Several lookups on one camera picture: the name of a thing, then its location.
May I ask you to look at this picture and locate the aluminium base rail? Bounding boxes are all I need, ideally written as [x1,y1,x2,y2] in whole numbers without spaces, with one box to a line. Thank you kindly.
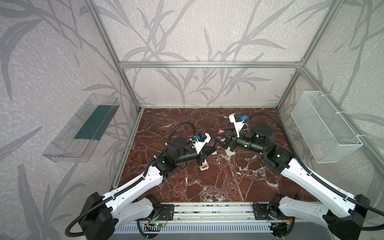
[86,201,340,224]

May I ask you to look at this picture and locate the red white remote control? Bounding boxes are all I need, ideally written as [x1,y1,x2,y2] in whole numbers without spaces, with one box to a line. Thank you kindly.
[197,156,209,171]

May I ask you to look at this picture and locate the clear plastic wall bin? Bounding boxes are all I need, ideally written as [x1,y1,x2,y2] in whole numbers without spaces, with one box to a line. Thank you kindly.
[42,94,120,163]

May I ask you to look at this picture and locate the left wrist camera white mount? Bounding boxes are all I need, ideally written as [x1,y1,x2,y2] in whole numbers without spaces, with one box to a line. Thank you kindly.
[192,133,211,154]

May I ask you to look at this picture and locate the aluminium frame crossbar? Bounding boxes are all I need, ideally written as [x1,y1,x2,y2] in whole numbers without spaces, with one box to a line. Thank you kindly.
[119,61,301,69]

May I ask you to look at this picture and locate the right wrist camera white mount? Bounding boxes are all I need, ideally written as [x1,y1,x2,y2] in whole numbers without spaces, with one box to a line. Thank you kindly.
[229,113,249,138]

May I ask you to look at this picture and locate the right black corrugated cable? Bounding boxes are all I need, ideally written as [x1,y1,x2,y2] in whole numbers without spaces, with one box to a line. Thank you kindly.
[247,112,384,232]

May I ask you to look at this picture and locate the white remote control yellow buttons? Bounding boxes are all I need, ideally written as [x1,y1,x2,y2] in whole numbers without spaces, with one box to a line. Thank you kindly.
[225,147,236,157]

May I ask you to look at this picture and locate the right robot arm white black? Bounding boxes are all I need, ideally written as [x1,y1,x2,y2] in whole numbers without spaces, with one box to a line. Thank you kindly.
[214,123,384,240]

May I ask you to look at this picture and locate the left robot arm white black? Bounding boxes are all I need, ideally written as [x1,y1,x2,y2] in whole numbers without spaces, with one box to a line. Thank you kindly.
[65,133,217,240]

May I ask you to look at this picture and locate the white wire mesh basket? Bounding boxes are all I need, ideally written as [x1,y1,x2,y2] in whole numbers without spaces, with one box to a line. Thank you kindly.
[291,91,363,164]

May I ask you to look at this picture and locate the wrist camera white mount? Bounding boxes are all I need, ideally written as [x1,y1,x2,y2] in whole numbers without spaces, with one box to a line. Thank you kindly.
[229,113,249,138]
[192,133,211,154]

